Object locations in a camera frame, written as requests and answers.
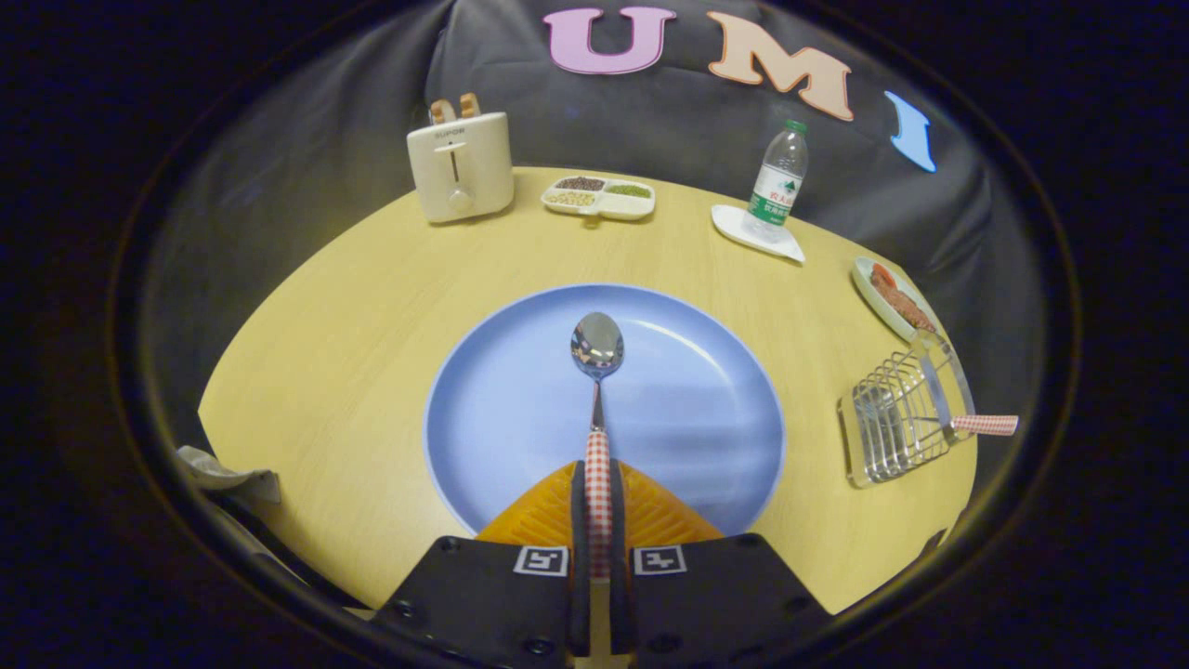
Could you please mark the white plate of meat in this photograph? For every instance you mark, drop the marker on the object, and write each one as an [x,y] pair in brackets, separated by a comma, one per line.
[896,297]

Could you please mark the white coaster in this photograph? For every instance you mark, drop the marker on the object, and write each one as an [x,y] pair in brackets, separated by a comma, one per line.
[734,228]

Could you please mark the white toaster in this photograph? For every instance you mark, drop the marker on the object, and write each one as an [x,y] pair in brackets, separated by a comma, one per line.
[474,177]

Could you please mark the clear water bottle green cap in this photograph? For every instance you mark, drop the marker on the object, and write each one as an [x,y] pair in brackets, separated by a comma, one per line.
[773,195]

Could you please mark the toast slice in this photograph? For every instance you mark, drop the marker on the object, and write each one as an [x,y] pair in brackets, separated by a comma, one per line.
[443,112]
[470,105]

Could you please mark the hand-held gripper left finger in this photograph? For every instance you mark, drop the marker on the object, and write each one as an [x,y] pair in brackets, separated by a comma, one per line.
[492,604]

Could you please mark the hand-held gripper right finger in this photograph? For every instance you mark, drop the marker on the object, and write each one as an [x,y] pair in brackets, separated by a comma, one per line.
[715,604]

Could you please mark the blue plate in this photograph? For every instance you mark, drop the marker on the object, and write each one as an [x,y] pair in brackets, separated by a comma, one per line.
[687,400]

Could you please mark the white divided grain dish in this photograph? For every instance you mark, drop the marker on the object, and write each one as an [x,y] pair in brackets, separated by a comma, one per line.
[599,197]

